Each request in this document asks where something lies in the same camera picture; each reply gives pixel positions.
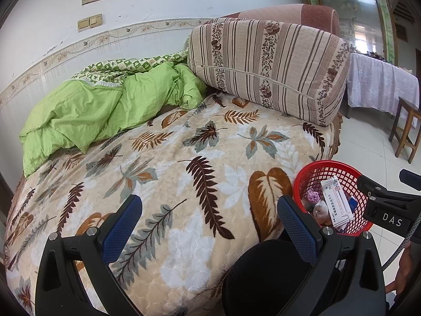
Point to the person right hand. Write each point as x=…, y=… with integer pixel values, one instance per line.
x=405, y=267

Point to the white toothpaste box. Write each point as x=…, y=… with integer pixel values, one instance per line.
x=337, y=203

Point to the table with lilac cloth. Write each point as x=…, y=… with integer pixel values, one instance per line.
x=379, y=85

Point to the beige wall switch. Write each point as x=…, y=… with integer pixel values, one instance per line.
x=90, y=22

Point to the pink headboard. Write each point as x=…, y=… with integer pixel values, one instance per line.
x=316, y=16

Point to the wooden stool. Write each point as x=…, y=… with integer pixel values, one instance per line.
x=402, y=134

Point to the red purple foil wrapper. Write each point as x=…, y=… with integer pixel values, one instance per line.
x=313, y=196

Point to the striped floral cushion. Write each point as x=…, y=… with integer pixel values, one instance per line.
x=295, y=69

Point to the leaf pattern fleece blanket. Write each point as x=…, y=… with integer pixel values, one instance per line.
x=209, y=180

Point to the green quilt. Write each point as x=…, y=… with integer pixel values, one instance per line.
x=104, y=99

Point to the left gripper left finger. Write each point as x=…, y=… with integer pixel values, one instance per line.
x=59, y=288

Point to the red mesh trash basket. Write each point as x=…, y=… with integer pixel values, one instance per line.
x=311, y=176

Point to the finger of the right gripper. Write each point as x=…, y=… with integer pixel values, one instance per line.
x=411, y=179

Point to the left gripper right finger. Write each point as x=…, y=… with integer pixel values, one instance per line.
x=345, y=276

